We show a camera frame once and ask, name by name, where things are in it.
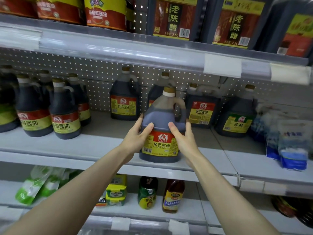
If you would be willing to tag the person's left hand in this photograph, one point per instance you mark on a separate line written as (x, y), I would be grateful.
(134, 139)

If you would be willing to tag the person's right hand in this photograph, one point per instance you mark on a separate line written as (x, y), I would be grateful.
(186, 144)

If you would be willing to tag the white metal store shelving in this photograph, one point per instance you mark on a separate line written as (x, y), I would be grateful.
(98, 132)

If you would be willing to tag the rice vinegar jug green label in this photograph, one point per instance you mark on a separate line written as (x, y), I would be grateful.
(7, 112)

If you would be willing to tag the person's left forearm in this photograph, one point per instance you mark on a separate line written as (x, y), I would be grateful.
(73, 203)

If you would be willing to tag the person's right forearm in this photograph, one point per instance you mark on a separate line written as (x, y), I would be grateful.
(230, 205)

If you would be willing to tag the row of dark red-capped bottles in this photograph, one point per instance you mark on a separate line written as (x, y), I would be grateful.
(105, 14)

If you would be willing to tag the dark jug red yellow label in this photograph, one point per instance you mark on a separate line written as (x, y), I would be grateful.
(201, 115)

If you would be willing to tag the dark jug yellow green label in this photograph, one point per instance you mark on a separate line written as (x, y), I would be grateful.
(237, 122)

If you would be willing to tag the small green bottle yellow label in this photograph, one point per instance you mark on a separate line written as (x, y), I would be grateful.
(146, 195)

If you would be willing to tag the dark bottle red yellow label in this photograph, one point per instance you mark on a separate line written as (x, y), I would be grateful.
(83, 110)
(45, 80)

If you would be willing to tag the green packet white blue label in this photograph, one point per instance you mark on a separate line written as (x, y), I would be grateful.
(101, 200)

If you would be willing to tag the white green bag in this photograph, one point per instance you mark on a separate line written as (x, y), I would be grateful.
(54, 181)
(32, 186)

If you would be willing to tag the blue white packages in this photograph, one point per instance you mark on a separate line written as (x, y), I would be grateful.
(293, 144)

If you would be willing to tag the black jug orange label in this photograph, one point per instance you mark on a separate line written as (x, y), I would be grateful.
(298, 36)

